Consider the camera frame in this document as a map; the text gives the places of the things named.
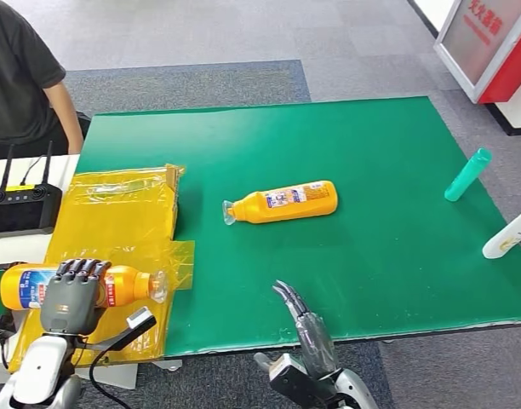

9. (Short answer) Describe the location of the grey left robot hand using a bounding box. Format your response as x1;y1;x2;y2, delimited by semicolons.
40;257;113;337

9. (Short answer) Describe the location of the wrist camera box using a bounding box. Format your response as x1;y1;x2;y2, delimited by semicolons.
98;307;158;354
267;354;331;409

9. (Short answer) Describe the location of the black chair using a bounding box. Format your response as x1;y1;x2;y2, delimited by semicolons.
76;112;92;141

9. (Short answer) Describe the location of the red and white kiosk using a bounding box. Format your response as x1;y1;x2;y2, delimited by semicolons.
433;0;521;137

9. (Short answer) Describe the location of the green table mat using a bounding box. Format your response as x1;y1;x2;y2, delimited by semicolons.
76;96;521;359

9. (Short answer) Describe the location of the yellow taped cardboard box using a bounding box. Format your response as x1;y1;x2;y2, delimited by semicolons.
7;163;197;374

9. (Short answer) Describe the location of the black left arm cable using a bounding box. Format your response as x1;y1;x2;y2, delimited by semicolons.
87;337;135;409

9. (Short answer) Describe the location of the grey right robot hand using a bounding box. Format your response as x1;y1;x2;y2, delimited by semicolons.
254;280;341;380

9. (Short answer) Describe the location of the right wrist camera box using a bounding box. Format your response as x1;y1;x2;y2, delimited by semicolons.
267;354;331;409

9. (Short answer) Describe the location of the teal plastic bottle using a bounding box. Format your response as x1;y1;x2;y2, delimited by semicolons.
444;147;493;203

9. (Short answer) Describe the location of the white plastic bottle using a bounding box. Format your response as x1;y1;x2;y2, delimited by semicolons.
482;204;521;261

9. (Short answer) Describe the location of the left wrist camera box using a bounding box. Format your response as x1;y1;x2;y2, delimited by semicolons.
98;307;158;354

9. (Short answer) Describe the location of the black remote controller with antennas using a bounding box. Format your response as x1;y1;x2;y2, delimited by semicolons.
0;141;64;239

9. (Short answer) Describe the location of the seated person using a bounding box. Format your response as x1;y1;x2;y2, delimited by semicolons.
0;0;85;159

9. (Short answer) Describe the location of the orange bottle with clear cap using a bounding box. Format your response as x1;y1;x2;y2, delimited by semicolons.
0;262;168;312
221;180;340;227

